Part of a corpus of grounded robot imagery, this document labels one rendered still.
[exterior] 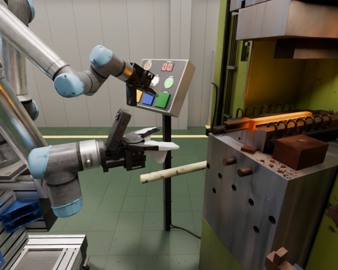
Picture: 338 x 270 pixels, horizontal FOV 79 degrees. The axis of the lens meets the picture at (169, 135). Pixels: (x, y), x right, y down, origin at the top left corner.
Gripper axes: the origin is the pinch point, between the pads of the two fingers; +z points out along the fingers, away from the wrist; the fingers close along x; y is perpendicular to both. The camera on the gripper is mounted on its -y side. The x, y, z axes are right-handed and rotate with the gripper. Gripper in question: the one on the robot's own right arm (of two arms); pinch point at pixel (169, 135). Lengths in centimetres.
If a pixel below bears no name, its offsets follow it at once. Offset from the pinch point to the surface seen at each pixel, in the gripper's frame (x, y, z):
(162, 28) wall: -279, -61, 106
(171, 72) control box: -48, -14, 22
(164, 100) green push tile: -41.9, -0.7, 15.2
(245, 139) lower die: -0.6, 6.5, 30.7
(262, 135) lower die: 6.3, 2.7, 30.7
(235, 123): 1.4, -1.1, 23.0
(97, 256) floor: -54, 100, -28
